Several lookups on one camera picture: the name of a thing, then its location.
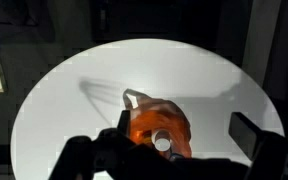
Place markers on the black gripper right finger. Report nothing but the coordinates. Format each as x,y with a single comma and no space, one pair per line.
246,134

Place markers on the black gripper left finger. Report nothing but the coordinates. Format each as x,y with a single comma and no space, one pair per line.
124,121

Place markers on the orange plastic bag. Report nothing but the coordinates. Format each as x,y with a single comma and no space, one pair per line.
157,118

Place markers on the white and blue bottle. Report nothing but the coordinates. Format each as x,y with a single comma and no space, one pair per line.
161,141

